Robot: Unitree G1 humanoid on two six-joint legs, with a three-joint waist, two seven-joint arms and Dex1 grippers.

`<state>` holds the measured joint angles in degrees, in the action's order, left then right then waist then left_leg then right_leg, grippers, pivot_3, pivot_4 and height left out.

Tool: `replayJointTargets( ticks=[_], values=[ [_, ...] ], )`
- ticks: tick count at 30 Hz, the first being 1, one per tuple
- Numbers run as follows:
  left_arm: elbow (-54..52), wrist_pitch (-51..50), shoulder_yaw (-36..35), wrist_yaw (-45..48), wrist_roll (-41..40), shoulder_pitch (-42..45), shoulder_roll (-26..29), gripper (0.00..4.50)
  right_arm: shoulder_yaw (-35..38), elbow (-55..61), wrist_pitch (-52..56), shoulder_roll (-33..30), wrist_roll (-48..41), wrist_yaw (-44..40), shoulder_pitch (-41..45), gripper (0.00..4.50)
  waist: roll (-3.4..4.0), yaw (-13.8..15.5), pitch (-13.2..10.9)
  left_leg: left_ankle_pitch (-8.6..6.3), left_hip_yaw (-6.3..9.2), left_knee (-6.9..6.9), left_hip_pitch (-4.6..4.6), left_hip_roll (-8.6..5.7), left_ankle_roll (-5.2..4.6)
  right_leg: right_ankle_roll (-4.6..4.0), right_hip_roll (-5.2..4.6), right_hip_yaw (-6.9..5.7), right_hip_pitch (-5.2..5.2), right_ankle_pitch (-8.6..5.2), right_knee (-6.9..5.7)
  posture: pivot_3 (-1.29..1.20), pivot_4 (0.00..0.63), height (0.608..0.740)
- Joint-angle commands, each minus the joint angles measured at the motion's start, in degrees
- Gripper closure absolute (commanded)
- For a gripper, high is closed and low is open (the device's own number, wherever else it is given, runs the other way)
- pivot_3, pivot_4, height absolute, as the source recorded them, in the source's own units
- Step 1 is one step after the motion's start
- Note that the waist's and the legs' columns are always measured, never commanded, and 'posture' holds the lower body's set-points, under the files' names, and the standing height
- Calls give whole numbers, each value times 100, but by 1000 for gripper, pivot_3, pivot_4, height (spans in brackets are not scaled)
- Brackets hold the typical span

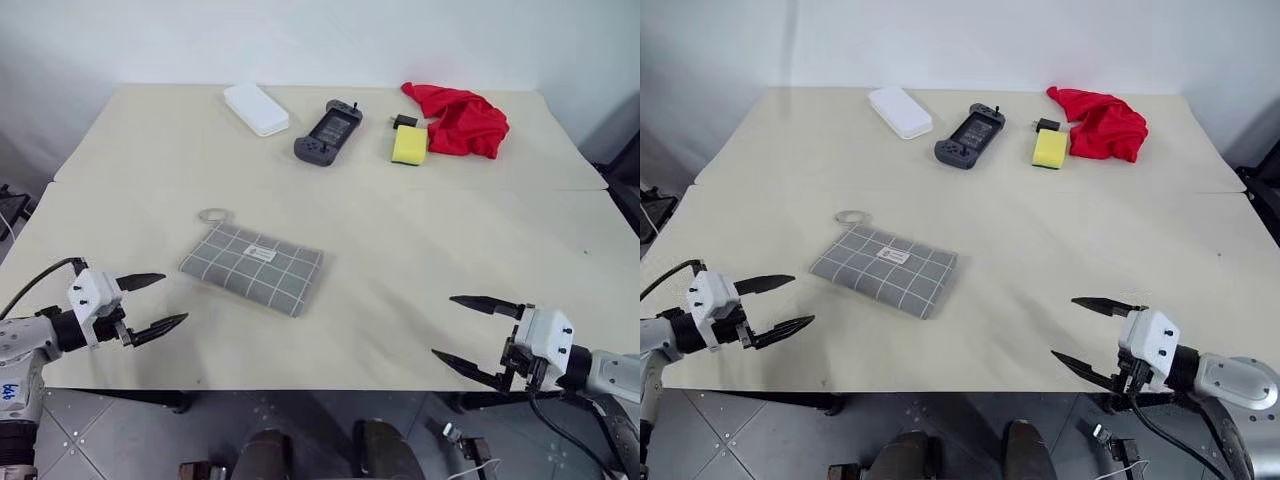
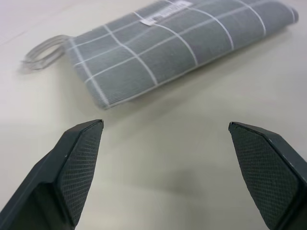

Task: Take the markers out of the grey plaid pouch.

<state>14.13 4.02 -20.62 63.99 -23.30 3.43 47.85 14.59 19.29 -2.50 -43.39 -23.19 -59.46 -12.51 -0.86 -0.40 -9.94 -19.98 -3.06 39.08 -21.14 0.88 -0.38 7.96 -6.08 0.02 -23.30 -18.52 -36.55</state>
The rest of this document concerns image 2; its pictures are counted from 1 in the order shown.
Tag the grey checked cloth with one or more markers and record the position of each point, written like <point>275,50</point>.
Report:
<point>168,48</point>

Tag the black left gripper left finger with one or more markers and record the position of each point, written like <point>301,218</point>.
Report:
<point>48,182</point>

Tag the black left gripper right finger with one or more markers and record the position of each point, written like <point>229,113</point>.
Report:
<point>268,177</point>

